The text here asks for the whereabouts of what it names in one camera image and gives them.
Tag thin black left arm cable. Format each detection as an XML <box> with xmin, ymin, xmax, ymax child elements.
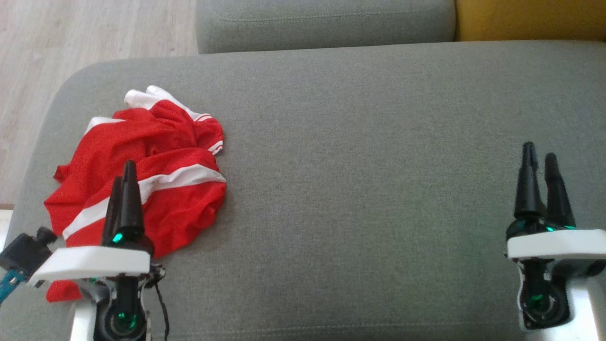
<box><xmin>152</xmin><ymin>279</ymin><xmax>171</xmax><ymax>341</ymax></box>

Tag wide yellow sofa backrest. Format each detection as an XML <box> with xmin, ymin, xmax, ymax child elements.
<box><xmin>454</xmin><ymin>0</ymin><xmax>606</xmax><ymax>42</ymax></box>

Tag grey and yellow sofa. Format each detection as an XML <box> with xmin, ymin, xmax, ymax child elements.
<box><xmin>0</xmin><ymin>40</ymin><xmax>606</xmax><ymax>341</ymax></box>

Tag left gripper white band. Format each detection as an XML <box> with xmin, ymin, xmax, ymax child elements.
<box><xmin>28</xmin><ymin>160</ymin><xmax>166</xmax><ymax>341</ymax></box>

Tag teal left camera cable connector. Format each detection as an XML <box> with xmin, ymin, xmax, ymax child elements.
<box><xmin>0</xmin><ymin>269</ymin><xmax>24</xmax><ymax>306</ymax></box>

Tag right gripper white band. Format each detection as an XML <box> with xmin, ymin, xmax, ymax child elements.
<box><xmin>504</xmin><ymin>141</ymin><xmax>606</xmax><ymax>332</ymax></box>

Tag red shorts with white stripe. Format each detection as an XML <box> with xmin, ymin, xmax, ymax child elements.
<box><xmin>44</xmin><ymin>147</ymin><xmax>228</xmax><ymax>304</ymax></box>

